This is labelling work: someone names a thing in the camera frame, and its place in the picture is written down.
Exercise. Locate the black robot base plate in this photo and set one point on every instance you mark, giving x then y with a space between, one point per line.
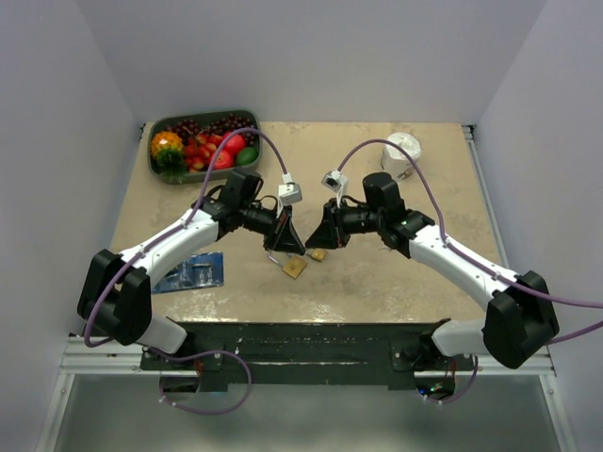
381 354

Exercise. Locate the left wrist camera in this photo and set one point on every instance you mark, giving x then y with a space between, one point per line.
289 191

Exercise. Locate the red apple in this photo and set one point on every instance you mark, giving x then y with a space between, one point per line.
221 161
233 144

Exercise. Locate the red apple lower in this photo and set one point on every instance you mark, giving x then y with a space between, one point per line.
221 161

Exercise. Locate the dark grape bunch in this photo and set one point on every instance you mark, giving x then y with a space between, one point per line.
203 131

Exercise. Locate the large brass padlock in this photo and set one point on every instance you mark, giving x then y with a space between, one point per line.
291 264

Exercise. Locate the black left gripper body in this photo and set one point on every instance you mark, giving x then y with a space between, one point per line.
259 219

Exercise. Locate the orange green fake fruit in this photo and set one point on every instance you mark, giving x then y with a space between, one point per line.
168 152

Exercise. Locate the small brass padlock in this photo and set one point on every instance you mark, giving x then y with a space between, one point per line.
317 254

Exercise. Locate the green fruit tray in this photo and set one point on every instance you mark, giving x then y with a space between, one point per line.
251 139

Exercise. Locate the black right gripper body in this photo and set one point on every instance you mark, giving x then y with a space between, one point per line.
354 221

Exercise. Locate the green lime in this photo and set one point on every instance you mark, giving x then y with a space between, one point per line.
246 156

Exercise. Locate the blue blister pack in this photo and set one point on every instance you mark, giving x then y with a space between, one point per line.
198 271

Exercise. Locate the red apple upper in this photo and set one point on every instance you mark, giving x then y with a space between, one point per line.
233 144

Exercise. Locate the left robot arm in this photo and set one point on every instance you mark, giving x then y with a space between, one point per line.
116 299

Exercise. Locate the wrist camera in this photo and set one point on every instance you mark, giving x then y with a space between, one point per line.
335 180
289 191

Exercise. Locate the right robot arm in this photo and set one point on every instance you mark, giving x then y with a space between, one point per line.
519 319

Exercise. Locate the white paper roll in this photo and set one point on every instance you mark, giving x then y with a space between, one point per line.
394 159

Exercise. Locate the small red fruits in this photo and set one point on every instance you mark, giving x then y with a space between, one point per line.
199 151

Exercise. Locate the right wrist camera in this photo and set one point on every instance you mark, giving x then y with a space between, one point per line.
335 180

